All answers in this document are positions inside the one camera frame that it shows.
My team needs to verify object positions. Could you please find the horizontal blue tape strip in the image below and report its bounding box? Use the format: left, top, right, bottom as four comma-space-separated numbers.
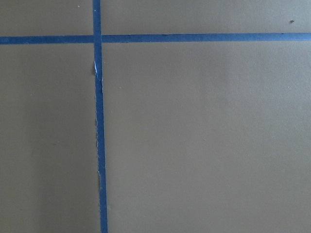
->
0, 33, 311, 45

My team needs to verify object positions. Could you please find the vertical blue tape strip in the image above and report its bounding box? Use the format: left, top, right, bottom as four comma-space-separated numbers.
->
93, 0, 108, 233

